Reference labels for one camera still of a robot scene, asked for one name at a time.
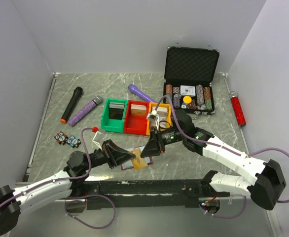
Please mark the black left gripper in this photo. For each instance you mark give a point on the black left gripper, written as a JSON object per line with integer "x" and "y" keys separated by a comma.
{"x": 114, "y": 155}

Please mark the green plastic card bin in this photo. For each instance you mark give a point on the green plastic card bin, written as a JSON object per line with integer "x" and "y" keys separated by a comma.
{"x": 112, "y": 119}

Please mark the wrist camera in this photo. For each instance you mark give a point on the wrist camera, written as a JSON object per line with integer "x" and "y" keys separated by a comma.
{"x": 98, "y": 138}
{"x": 154, "y": 119}

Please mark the yellow poker dealer chip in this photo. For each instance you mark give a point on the yellow poker dealer chip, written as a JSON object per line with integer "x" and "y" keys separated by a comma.
{"x": 187, "y": 99}

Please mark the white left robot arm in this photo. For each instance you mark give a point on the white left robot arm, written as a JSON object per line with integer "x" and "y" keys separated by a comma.
{"x": 67, "y": 183}

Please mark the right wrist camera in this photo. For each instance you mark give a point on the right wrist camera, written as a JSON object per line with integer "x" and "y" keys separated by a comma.
{"x": 154, "y": 119}

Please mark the red leather card holder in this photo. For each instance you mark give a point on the red leather card holder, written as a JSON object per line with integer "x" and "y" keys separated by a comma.
{"x": 129, "y": 165}

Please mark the gold VIP credit card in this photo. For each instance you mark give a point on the gold VIP credit card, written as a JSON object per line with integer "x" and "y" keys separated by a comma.
{"x": 138, "y": 162}

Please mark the purple plastic toy microphone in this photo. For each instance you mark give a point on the purple plastic toy microphone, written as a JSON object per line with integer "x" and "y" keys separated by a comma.
{"x": 136, "y": 91}

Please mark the blue owl card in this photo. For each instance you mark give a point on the blue owl card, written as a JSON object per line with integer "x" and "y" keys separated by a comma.
{"x": 73, "y": 141}

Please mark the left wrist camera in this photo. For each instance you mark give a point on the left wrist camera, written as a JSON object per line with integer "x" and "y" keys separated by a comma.
{"x": 98, "y": 138}

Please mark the red plastic card bin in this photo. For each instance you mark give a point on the red plastic card bin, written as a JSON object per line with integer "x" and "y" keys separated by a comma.
{"x": 135, "y": 121}

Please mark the white playing card deck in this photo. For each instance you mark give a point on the white playing card deck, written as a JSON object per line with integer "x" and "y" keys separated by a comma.
{"x": 188, "y": 90}

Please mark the purple glitter toy microphone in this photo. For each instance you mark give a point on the purple glitter toy microphone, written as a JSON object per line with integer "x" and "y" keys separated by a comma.
{"x": 85, "y": 110}

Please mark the black poker chip case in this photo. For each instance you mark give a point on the black poker chip case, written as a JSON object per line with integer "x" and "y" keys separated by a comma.
{"x": 194, "y": 67}

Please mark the red owl card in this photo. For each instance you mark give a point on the red owl card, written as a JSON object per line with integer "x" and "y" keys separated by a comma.
{"x": 61, "y": 138}

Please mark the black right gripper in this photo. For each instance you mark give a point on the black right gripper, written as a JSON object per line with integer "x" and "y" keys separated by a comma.
{"x": 153, "y": 146}

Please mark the black toy microphone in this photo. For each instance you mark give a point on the black toy microphone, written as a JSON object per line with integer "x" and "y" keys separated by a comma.
{"x": 77, "y": 94}

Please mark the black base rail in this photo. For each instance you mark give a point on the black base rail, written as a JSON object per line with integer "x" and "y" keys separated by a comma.
{"x": 145, "y": 193}

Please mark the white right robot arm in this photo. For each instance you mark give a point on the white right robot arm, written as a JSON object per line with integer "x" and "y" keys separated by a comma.
{"x": 262, "y": 181}

